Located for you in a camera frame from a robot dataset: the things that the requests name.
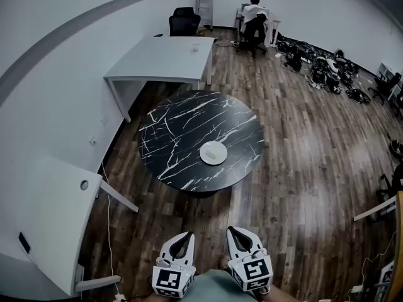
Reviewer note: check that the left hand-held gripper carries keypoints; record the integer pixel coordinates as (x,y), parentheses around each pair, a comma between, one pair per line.
(171,280)

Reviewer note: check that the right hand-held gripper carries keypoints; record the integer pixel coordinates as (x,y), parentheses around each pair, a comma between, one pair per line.
(252,272)

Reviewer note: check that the pale food piece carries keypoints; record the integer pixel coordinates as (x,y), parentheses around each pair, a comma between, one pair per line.
(213,153)

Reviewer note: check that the white round plate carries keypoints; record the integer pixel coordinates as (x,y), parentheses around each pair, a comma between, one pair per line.
(218,148)

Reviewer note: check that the person's right forearm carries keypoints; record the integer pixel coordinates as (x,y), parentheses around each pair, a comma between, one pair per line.
(285,294)

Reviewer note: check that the black marble round table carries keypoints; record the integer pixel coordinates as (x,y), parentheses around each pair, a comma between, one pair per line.
(195,121)

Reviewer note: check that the person's pale green t-shirt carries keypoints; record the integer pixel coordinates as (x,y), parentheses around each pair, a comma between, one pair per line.
(211,286)

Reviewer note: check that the white power adapter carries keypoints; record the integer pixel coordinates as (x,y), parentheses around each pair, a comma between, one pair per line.
(119,297)

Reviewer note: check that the white desk with round grommet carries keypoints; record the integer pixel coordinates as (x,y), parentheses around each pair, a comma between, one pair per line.
(53,219)

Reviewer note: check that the black white patterned board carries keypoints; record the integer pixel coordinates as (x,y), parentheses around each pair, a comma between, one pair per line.
(388,275)

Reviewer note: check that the black desk socket panel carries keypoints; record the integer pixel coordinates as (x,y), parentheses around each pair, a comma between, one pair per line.
(24,241)

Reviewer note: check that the low white desk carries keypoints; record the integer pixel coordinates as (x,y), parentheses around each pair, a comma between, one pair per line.
(25,278)

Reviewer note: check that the wooden edged desk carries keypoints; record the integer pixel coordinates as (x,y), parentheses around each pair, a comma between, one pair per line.
(399,231)

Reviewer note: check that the white rectangular desk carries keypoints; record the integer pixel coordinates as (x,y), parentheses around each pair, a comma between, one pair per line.
(163,58)

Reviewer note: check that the pile of black equipment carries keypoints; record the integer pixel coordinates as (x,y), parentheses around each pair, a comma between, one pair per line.
(327,69)

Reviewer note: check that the small clear cup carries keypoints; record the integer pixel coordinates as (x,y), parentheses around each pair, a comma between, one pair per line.
(196,46)

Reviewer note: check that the white desk with black chairs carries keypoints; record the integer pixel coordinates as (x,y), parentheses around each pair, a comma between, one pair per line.
(388,79)

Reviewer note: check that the small white desk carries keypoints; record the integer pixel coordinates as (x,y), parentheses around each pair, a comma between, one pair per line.
(272,20)

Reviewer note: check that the black mesh office chair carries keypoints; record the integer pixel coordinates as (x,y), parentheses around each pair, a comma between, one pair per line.
(184,22)

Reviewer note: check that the white ladder shelf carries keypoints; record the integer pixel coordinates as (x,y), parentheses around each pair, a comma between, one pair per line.
(204,2)

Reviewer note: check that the white wall socket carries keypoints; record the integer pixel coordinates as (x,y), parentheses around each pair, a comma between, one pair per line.
(93,141)

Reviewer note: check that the white wall switch plate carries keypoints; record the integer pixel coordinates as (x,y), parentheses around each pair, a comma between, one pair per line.
(104,121)

